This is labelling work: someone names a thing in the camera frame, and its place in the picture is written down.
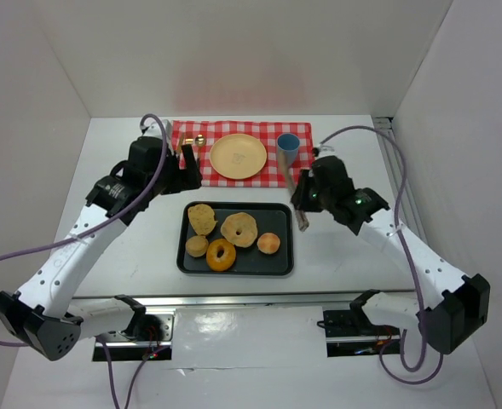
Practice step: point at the gold spoon black handle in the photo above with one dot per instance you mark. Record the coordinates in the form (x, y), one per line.
(199, 142)

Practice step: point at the beige plate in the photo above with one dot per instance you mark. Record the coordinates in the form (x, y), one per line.
(238, 156)

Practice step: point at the small round muffin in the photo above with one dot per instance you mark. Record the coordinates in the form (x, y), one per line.
(197, 246)

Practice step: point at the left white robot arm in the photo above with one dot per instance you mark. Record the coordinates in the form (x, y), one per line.
(41, 313)

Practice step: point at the small round bun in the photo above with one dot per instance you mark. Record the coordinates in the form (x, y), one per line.
(268, 243)

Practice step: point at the red checkered cloth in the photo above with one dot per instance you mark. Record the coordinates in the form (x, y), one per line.
(266, 132)

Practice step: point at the metal tongs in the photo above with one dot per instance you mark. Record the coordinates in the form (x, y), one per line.
(302, 220)

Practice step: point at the blue cup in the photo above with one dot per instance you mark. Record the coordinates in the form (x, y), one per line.
(288, 145)

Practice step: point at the large pale bagel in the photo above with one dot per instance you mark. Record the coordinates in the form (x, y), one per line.
(240, 229)

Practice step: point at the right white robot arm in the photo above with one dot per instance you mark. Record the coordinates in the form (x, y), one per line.
(453, 304)

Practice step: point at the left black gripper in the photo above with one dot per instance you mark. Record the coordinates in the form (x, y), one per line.
(187, 178)

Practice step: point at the aluminium rail front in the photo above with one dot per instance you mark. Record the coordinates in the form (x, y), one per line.
(247, 300)

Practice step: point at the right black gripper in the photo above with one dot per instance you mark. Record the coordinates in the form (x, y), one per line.
(303, 196)

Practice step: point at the gold knife black handle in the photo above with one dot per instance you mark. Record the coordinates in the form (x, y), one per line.
(181, 140)

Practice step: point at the orange glazed donut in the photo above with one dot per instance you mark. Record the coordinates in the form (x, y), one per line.
(220, 255)

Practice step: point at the speckled oval bread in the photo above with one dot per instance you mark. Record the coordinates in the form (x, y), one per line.
(202, 219)

